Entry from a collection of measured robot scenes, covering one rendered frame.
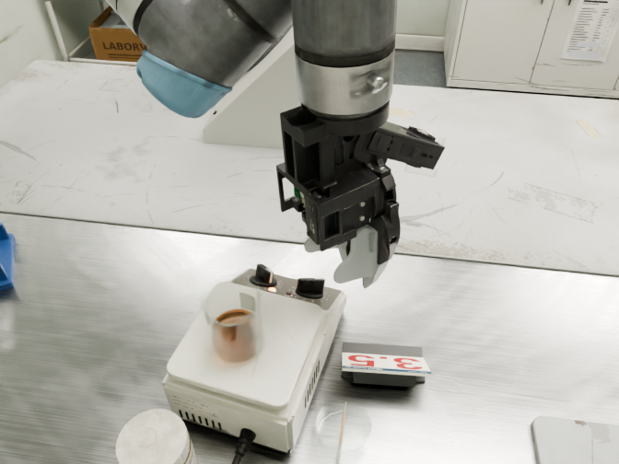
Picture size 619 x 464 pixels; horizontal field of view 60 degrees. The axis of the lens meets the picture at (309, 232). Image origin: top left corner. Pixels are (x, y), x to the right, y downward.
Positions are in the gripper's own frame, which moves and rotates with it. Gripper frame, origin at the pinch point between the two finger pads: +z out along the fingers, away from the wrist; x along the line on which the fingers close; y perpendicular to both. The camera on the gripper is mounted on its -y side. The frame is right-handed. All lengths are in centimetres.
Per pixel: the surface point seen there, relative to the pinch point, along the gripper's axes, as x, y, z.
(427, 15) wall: -204, -202, 75
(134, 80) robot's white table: -74, 2, 6
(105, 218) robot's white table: -35.1, 19.7, 7.5
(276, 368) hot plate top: 5.4, 13.7, 0.9
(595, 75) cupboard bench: -107, -226, 84
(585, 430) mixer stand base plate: 22.8, -10.3, 10.2
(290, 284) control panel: -6.4, 5.5, 5.2
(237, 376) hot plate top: 4.1, 17.1, 0.8
